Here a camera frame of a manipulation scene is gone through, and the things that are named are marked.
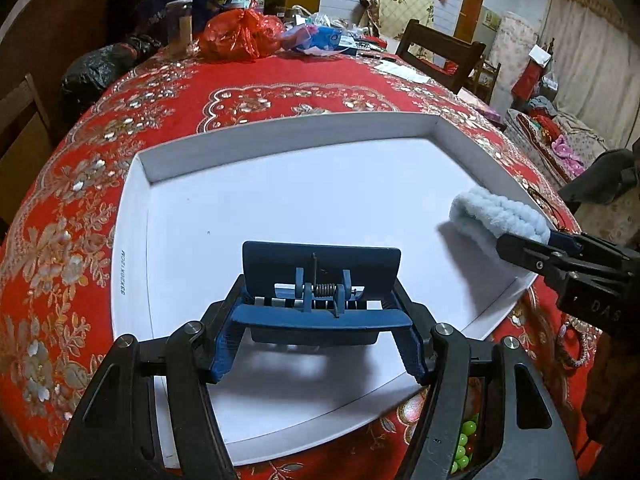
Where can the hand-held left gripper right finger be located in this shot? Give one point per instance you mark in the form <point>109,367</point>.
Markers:
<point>407,355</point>

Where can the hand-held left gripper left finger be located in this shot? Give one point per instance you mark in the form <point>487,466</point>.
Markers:
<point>225,352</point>

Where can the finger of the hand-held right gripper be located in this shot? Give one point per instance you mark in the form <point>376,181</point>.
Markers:
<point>595,247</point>
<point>530,260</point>

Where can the light blue fluffy hair band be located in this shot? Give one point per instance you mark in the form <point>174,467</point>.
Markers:
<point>500,212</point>

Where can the blue hair clip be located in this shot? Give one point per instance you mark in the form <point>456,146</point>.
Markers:
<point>320,255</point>

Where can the white cardboard box tray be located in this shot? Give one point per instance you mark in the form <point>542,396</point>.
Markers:
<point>300,185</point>

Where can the person's right forearm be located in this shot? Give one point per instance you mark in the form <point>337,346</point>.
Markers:
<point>615,400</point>

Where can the pink cloth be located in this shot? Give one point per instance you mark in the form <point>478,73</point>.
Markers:
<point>567,152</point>

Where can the floral covered sofa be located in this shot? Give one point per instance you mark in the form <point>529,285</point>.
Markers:
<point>580,132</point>

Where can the dark wooden chair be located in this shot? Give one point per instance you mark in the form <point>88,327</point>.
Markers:
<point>440,47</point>
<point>487,77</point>

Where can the beige curtain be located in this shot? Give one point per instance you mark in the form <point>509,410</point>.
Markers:
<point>590,60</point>

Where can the floral covered cabinet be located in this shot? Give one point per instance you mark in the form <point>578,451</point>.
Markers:
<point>512,45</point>

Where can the white paper sheet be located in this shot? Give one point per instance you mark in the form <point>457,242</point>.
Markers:
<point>400,70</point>

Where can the black pen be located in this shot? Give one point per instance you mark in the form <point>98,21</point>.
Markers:
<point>371,54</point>

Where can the red floral tablecloth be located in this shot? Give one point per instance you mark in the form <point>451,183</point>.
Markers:
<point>300,80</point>

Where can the floral hanging cloth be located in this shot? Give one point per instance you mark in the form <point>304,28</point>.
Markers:
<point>400,5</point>

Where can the brown wooden chair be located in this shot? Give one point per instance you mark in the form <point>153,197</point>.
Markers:
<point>20,135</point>

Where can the blue white plastic packet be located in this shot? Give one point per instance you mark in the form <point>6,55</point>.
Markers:
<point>320,37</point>

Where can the red plastic bag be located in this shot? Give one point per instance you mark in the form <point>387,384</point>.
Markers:
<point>240,35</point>

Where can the glass jar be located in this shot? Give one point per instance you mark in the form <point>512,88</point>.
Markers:
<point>178,25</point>

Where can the brown round wooden board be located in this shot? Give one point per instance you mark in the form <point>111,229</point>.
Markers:
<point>60,15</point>

